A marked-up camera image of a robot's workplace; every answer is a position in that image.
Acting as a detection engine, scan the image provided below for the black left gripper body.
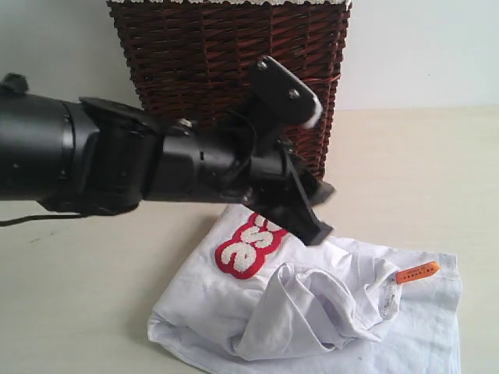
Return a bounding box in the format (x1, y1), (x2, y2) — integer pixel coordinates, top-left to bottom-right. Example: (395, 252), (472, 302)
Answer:
(244, 150), (317, 245)

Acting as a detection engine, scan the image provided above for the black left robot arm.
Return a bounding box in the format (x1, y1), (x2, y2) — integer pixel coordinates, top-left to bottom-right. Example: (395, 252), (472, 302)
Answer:
(1, 69), (334, 245)

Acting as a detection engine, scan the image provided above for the small orange object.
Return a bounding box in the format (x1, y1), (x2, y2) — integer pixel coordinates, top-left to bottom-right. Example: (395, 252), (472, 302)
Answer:
(395, 261), (440, 284)

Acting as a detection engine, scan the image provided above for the dark brown wicker basket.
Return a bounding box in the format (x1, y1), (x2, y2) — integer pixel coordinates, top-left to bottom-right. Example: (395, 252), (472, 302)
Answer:
(108, 2), (352, 177)

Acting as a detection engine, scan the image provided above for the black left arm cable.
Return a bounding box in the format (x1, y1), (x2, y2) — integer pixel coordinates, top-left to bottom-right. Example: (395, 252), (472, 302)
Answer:
(0, 210), (90, 228)

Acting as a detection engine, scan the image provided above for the white t-shirt with red lettering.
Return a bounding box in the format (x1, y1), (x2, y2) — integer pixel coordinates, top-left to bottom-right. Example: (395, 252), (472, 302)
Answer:
(147, 205), (462, 373)

